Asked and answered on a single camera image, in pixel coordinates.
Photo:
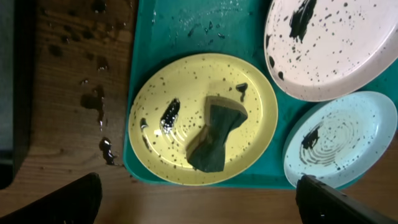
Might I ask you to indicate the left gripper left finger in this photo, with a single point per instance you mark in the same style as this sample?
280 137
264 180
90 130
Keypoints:
77 202

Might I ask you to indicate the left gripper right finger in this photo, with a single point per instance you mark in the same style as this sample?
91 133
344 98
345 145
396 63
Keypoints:
319 203

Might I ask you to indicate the green scrubbing sponge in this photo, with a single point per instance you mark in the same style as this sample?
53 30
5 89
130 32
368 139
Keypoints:
207 151

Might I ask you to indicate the yellow plate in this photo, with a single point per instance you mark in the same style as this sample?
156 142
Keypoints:
168 112

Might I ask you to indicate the white plate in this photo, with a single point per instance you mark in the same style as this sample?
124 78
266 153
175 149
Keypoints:
320 50

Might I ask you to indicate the light blue dirty plate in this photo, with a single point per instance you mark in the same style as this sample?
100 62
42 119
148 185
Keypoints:
338 141

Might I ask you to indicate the teal plastic tray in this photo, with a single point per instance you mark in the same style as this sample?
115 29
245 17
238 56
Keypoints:
169 30

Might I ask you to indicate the black water tray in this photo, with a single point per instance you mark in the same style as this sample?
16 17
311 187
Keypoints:
18 20

